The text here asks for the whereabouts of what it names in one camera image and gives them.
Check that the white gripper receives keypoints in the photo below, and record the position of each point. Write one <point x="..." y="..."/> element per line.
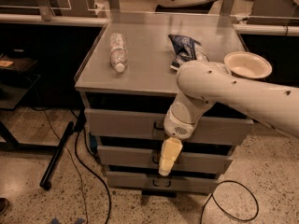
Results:
<point x="177" y="127"/>

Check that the grey top drawer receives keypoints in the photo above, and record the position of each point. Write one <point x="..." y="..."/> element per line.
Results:
<point x="140" y="125"/>

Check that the grey drawer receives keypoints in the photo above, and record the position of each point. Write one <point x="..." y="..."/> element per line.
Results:
<point x="140" y="125"/>
<point x="149" y="158"/>
<point x="155" y="182"/>

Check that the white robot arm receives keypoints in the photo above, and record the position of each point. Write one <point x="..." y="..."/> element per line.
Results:
<point x="203" y="84"/>

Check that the grey middle drawer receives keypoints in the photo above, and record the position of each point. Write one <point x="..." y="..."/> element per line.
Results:
<point x="149" y="158"/>

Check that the grey bottom drawer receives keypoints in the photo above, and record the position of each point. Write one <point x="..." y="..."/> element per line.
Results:
<point x="155" y="182"/>

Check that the grey metal drawer cabinet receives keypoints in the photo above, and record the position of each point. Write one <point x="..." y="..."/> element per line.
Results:
<point x="148" y="84"/>

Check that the blue chip bag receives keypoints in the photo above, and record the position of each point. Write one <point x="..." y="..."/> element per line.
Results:
<point x="186" y="49"/>

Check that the clear plastic water bottle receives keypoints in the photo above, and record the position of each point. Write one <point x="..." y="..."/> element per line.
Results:
<point x="118" y="52"/>

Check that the white bowl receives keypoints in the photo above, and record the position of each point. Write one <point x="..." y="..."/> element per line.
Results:
<point x="248" y="65"/>

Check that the black table leg bar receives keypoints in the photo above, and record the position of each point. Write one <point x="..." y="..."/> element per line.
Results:
<point x="45" y="180"/>

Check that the black office chair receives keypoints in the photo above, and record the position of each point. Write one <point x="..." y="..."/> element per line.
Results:
<point x="201" y="7"/>

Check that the black side table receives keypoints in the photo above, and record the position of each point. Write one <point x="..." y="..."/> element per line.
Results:
<point x="16" y="79"/>

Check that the dark shoe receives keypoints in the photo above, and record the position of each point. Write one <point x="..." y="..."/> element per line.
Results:
<point x="3" y="205"/>

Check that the white ledge rail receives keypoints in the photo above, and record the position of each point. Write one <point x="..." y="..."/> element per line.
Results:
<point x="57" y="21"/>

